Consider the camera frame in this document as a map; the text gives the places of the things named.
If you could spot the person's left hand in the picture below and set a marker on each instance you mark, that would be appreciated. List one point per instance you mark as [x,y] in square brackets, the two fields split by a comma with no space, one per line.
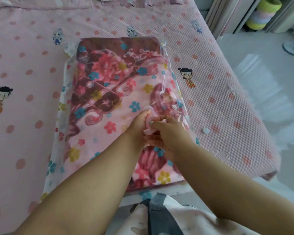
[137,129]

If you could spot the person's right hand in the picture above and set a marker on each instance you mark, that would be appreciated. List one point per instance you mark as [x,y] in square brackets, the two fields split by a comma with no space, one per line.
[174,138]

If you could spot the lilac hand pump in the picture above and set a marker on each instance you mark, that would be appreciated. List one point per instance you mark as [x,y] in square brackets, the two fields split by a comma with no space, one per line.
[149,129]

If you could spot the white round valve cap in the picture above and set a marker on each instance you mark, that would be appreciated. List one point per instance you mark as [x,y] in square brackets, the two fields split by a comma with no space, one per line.
[206,130]

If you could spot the red floral blanket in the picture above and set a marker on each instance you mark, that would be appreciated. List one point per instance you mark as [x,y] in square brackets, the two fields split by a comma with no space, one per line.
[105,95]

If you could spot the flower-print plastic storage bag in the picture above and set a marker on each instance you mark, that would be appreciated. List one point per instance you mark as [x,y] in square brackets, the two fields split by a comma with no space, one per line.
[56,149]

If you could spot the person's left forearm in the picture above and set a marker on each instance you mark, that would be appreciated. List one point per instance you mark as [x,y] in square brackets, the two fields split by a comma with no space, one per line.
[83,193]

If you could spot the person's right forearm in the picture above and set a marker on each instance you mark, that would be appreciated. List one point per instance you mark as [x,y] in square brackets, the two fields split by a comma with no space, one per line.
[235,193]

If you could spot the white patterned shorts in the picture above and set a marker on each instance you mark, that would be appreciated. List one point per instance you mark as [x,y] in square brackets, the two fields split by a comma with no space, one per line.
[198,222]

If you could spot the pink cartoon bed sheet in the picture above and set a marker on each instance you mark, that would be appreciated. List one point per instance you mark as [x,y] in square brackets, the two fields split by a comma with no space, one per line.
[27,58]

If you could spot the white pink curtain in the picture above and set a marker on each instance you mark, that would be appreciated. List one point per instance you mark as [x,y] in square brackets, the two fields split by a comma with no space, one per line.
[225,14]

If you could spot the pastel striped round stool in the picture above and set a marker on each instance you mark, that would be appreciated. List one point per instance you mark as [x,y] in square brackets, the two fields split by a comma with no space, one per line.
[263,14]

